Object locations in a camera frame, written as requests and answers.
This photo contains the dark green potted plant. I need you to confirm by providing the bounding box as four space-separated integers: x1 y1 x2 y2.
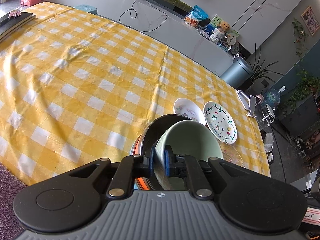
245 45 284 90

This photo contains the dark cabinet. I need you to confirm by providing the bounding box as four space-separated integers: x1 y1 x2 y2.
277 96 319 138

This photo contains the white round stool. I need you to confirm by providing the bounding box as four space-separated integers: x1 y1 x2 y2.
258 104 276 128

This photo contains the black power cable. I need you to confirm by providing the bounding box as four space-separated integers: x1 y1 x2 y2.
118 0 168 33

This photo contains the framed wall picture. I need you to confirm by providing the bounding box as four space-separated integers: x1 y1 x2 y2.
301 6 319 36

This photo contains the grey metal trash can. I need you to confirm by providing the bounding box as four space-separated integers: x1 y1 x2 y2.
220 57 253 88

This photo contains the yellow white checkered tablecloth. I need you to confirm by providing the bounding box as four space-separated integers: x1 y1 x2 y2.
1 2 270 185

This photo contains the black notebook stack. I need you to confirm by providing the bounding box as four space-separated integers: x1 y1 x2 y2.
0 9 36 41

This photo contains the trailing green vine plant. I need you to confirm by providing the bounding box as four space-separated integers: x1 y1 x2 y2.
285 17 319 111

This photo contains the small white sticker plate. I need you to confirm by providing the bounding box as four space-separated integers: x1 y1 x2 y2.
173 98 206 125

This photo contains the black orange large bowl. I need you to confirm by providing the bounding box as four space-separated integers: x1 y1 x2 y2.
130 114 190 190

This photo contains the clear glass beaded plate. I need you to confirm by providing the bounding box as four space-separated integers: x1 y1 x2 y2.
220 142 245 168

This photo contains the brown teddy bear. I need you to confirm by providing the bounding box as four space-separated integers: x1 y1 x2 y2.
216 21 231 39

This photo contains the pink small heater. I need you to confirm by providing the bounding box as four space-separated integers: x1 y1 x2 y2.
255 94 264 106

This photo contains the white fruity painted plate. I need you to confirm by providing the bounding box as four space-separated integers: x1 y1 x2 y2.
203 101 238 144

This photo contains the blue water jug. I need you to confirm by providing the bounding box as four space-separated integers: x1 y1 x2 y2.
262 86 286 109

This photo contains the teal plastic stool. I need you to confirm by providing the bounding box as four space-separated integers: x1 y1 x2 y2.
74 4 98 15

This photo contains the white phone stand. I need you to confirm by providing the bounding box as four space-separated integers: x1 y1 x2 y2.
237 90 256 118

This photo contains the green ceramic bowl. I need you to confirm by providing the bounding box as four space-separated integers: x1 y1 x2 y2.
153 120 223 190

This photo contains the blue snack bag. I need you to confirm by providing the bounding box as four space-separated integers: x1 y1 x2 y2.
184 5 209 28

